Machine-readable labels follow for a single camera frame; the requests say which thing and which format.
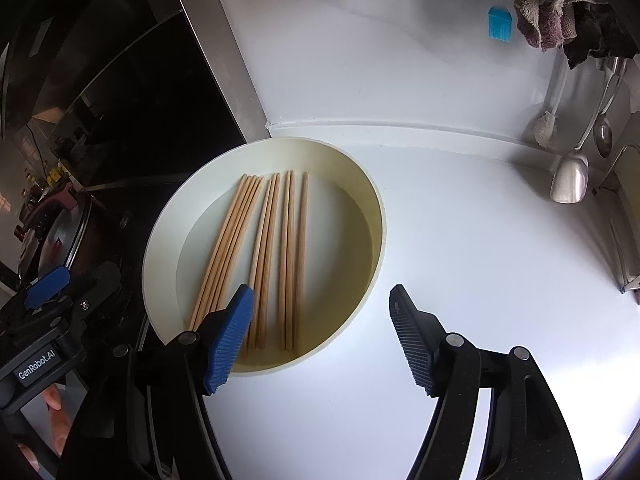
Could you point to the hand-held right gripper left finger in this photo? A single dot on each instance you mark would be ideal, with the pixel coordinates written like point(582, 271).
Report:
point(230, 340)

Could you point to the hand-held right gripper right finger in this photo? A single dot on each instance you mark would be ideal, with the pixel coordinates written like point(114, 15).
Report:
point(412, 340)

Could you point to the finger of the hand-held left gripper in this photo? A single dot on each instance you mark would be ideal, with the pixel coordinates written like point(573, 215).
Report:
point(47, 285)
point(97, 285)

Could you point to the row of wooden chopsticks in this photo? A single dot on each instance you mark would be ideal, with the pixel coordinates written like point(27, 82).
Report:
point(270, 245)

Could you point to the white round basin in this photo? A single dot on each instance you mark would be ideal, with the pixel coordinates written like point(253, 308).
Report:
point(350, 220)

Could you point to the person's left hand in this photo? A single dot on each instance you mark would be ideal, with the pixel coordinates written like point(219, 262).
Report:
point(57, 415)

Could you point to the metal spatula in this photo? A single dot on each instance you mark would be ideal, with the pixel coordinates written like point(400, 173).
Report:
point(570, 180)

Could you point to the metal cutting board rack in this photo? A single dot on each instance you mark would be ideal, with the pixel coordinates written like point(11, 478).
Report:
point(625, 260)

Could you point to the white dish brush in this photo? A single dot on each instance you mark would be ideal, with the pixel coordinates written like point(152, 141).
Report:
point(546, 127)

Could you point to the metal ladle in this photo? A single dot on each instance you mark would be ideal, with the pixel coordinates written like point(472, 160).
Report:
point(603, 137)

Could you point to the dark rag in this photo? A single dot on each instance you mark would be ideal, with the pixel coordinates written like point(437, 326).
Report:
point(600, 35)

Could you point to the brown grey rag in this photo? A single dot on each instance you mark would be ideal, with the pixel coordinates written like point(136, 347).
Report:
point(542, 5)

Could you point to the blue plastic wall hook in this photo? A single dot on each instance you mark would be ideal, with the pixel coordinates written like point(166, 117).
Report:
point(499, 24)

